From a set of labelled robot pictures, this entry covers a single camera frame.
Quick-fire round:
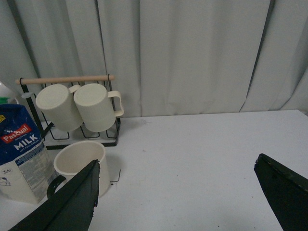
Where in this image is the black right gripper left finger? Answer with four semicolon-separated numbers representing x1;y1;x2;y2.
10;159;100;231

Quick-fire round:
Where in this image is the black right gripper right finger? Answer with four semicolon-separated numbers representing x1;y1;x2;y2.
254;154;308;231

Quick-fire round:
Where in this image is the cream mug black handle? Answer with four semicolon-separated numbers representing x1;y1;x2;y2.
47;141;110;204

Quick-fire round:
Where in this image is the blue white milk carton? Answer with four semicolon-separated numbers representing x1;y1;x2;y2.
0;104;57;204

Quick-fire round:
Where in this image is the cream ribbed mug right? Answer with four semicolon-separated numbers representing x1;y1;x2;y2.
74;83;124;132

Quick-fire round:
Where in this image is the cream ribbed mug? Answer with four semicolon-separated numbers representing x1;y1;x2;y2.
36;84;83;132
74;83;124;132

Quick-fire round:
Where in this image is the cream ribbed mug left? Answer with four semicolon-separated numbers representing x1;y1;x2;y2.
36;84;83;132

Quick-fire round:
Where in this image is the green capped bottle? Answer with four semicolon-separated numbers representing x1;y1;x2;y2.
0;82;19;104

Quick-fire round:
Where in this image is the grey curtain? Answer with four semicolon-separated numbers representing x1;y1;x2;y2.
0;0;308;117

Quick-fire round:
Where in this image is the black wire mug rack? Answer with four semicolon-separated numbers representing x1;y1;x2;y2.
15;74;121;150

